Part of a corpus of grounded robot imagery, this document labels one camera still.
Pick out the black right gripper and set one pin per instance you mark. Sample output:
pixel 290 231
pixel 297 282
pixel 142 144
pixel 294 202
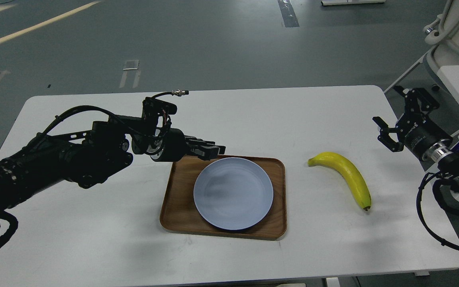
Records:
pixel 415 130

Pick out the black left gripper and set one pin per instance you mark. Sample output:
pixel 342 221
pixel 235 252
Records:
pixel 175 146

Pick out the light blue plate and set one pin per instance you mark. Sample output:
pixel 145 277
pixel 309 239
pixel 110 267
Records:
pixel 233 193

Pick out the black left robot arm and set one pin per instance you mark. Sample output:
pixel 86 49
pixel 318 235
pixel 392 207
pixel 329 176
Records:
pixel 90 157

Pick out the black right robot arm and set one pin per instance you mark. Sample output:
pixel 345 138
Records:
pixel 445 184

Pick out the yellow banana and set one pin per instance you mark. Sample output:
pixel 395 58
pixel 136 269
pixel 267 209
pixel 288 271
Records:
pixel 354 179

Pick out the brown wooden tray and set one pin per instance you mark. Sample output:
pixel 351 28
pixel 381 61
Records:
pixel 179 213

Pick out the white office chair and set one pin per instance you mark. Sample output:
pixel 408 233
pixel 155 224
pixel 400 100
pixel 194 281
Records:
pixel 443 37

